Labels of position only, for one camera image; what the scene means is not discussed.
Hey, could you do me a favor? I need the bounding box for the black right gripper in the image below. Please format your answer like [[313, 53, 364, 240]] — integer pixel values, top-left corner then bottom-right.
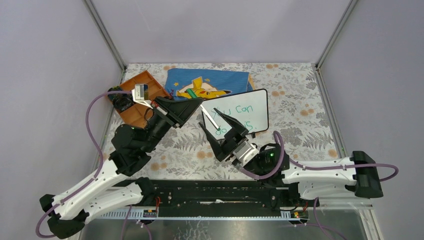
[[198, 107, 264, 177]]

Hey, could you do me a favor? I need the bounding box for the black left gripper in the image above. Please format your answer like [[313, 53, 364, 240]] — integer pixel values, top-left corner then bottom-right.
[[140, 96, 203, 154]]

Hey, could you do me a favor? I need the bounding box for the white whiteboard black frame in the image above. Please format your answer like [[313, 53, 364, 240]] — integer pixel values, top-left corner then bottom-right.
[[202, 88, 269, 140]]

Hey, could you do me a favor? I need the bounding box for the green marker cap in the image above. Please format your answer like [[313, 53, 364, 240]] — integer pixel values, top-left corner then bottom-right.
[[186, 88, 197, 99]]

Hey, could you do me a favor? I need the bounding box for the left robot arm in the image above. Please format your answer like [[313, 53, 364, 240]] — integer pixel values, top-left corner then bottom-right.
[[39, 96, 204, 239]]

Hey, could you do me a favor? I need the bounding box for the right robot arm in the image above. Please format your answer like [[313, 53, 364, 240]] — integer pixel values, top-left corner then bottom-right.
[[200, 111, 384, 206]]

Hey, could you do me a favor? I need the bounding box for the blue Pikachu cloth bag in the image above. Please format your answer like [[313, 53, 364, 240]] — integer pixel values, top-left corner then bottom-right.
[[164, 68, 254, 101]]

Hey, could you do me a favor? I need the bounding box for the wooden compartment tray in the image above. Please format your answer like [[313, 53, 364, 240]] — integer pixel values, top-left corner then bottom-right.
[[107, 71, 171, 128]]

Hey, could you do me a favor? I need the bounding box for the dark rolled fabric front left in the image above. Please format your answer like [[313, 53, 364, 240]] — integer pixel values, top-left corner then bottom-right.
[[112, 95, 134, 113]]

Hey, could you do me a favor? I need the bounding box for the dark rolled fabric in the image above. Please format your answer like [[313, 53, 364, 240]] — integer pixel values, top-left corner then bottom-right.
[[108, 86, 123, 92], [112, 95, 134, 113]]

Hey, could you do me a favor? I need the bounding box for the dark rolled fabric back left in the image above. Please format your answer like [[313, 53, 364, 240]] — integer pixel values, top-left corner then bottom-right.
[[108, 86, 123, 92]]

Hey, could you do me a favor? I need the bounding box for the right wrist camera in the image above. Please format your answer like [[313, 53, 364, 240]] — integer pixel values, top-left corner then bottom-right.
[[231, 139, 259, 168]]

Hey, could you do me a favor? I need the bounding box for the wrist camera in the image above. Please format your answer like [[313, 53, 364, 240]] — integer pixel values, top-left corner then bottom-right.
[[231, 139, 259, 168], [131, 83, 158, 109]]

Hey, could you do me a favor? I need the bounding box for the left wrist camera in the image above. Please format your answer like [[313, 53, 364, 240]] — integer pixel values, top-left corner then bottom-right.
[[131, 83, 158, 109]]

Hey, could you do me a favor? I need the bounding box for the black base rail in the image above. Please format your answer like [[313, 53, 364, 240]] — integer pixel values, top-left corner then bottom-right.
[[147, 180, 320, 219]]

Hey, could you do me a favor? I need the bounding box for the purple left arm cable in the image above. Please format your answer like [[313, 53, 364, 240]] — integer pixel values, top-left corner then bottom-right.
[[35, 90, 133, 239]]

